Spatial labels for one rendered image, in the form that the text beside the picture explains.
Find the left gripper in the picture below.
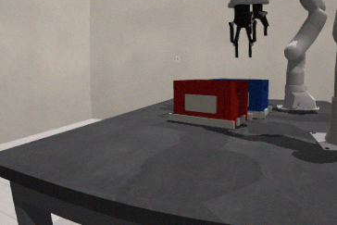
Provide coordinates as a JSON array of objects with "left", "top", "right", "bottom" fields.
[{"left": 229, "top": 4, "right": 257, "bottom": 57}]

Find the blue plastic crate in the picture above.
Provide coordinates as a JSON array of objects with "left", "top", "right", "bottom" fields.
[{"left": 212, "top": 79, "right": 268, "bottom": 112}]

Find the red plastic crate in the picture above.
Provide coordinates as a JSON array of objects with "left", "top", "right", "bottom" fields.
[{"left": 173, "top": 80, "right": 248, "bottom": 126}]

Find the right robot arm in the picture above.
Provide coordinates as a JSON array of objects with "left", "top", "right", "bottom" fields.
[{"left": 282, "top": 0, "right": 327, "bottom": 110}]

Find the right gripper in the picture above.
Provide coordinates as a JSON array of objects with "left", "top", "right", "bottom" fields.
[{"left": 249, "top": 4, "right": 269, "bottom": 36}]

